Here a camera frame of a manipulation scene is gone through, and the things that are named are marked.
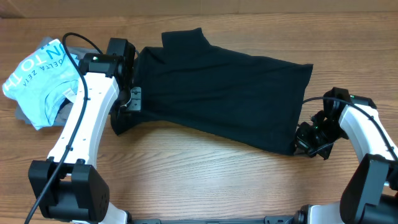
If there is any black t-shirt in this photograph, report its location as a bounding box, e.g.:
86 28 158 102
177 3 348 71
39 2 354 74
111 28 313 156

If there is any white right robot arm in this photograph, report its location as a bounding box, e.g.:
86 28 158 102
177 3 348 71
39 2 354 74
289 87 397 224

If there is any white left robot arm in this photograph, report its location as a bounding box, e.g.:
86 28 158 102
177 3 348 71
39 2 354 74
25 38 142 224

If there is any grey folded garment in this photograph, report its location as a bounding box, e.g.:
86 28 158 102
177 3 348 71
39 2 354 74
14 36 94 127

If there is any light blue printed t-shirt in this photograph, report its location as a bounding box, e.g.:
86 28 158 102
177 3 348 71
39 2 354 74
2 38 80 131

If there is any brown cardboard backboard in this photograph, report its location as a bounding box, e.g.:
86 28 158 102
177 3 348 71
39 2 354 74
1 0 397 18

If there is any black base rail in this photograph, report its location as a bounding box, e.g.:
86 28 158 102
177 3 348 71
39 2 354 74
127 215 294 224

